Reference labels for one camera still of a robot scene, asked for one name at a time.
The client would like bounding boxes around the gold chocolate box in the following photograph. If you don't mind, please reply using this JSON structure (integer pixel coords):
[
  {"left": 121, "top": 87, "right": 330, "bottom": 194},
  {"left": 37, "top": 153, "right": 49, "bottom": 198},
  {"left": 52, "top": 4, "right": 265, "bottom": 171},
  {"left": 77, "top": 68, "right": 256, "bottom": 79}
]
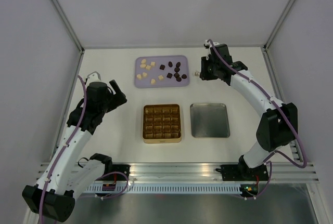
[{"left": 142, "top": 104, "right": 182, "bottom": 144}]

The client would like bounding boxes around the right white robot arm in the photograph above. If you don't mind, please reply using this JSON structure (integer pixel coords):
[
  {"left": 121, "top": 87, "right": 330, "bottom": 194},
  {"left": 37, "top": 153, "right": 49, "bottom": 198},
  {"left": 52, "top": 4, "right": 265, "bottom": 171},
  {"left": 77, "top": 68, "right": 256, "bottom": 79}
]
[{"left": 199, "top": 39, "right": 298, "bottom": 181}]

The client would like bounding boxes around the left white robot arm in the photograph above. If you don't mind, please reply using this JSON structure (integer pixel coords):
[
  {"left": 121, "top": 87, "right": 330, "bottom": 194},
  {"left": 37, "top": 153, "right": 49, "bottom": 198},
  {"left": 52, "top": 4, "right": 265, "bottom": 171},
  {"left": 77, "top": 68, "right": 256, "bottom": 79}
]
[{"left": 22, "top": 80, "right": 127, "bottom": 223}]

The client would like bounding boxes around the purple plastic tray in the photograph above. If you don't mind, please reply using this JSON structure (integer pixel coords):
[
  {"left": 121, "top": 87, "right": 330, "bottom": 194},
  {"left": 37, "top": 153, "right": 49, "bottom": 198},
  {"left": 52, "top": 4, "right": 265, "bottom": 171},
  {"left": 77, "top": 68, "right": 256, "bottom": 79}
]
[{"left": 134, "top": 55, "right": 190, "bottom": 88}]

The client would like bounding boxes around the silver tin lid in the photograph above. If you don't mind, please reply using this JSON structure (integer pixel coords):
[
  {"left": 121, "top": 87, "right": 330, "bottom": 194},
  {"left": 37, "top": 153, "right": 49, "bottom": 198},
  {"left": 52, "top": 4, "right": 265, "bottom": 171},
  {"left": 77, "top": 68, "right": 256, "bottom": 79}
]
[{"left": 190, "top": 103, "right": 230, "bottom": 138}]

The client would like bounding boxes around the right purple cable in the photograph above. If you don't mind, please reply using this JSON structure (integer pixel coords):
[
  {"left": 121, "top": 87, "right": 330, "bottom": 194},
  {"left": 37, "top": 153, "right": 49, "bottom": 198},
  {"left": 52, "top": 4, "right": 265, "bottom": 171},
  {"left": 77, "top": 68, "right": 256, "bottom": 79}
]
[{"left": 209, "top": 39, "right": 308, "bottom": 169}]

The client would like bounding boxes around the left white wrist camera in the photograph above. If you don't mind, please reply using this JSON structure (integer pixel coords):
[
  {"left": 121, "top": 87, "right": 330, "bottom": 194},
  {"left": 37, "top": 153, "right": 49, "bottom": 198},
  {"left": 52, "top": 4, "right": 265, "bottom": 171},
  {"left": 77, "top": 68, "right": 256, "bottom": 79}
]
[{"left": 86, "top": 71, "right": 101, "bottom": 84}]

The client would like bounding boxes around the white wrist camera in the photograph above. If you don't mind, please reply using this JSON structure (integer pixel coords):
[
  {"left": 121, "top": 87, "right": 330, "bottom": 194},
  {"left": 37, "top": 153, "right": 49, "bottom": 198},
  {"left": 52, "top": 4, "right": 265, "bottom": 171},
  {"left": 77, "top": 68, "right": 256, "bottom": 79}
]
[
  {"left": 203, "top": 39, "right": 211, "bottom": 49},
  {"left": 86, "top": 71, "right": 101, "bottom": 84}
]

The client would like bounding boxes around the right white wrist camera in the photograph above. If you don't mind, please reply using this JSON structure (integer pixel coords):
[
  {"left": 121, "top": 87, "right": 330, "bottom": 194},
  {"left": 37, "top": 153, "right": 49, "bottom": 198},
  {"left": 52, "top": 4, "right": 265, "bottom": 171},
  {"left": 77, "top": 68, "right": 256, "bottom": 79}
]
[{"left": 203, "top": 39, "right": 211, "bottom": 49}]

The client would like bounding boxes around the white slotted cable duct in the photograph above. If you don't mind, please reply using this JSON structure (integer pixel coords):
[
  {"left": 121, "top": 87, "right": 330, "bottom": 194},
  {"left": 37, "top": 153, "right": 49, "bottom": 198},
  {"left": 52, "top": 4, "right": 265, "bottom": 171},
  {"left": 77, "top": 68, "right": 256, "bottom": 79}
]
[{"left": 84, "top": 183, "right": 241, "bottom": 194}]

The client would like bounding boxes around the left aluminium frame post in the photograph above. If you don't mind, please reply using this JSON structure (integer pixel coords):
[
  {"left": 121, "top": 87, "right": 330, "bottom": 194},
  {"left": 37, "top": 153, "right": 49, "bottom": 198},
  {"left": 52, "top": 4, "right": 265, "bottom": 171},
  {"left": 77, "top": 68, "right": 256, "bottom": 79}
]
[{"left": 50, "top": 0, "right": 84, "bottom": 54}]

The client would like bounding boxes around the aluminium frame post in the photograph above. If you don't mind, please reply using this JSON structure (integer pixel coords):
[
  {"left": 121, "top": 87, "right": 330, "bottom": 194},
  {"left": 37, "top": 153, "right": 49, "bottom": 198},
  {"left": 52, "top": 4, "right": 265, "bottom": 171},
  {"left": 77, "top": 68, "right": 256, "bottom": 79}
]
[
  {"left": 50, "top": 0, "right": 84, "bottom": 54},
  {"left": 262, "top": 0, "right": 297, "bottom": 52}
]

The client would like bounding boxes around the aluminium mounting rail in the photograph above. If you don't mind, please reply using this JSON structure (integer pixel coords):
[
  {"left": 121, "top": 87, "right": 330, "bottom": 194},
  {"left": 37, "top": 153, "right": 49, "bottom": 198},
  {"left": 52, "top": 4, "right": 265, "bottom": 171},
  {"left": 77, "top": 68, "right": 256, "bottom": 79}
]
[{"left": 35, "top": 162, "right": 320, "bottom": 183}]

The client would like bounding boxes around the right aluminium frame post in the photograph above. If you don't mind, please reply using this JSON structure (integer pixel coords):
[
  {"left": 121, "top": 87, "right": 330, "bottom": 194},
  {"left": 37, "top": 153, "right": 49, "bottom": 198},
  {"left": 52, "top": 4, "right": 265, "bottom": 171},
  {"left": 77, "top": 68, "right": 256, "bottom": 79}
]
[{"left": 262, "top": 0, "right": 297, "bottom": 52}]

